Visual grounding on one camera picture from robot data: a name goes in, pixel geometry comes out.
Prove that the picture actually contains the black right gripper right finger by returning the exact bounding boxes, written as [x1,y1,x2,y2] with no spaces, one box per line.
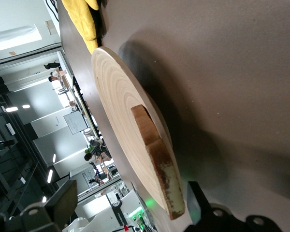
[186,181,283,232]

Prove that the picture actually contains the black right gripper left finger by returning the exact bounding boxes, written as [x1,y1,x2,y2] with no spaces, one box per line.
[0,180,78,232]

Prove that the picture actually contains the brown-crust bread slice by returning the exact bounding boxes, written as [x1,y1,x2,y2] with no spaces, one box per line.
[130,104,186,220]

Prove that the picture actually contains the round wooden plate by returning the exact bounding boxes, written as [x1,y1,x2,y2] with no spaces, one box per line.
[91,46,184,211]

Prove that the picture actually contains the black metal shelving rack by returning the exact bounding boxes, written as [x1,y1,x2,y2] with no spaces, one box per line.
[0,73,71,218]

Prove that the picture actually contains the person in striped shirt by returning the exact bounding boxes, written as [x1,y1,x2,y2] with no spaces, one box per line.
[84,138,113,167]

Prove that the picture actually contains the white cabinet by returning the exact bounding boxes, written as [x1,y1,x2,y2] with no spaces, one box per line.
[30,107,87,167]

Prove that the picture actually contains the white sign board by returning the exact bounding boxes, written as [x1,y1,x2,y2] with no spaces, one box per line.
[63,110,89,135]

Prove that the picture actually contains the seated person in white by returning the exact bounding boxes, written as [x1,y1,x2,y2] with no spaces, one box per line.
[48,69,66,84]

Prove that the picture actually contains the yellow quilted oven mitt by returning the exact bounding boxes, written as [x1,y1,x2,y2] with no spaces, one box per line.
[83,36,99,55]
[60,0,100,41]

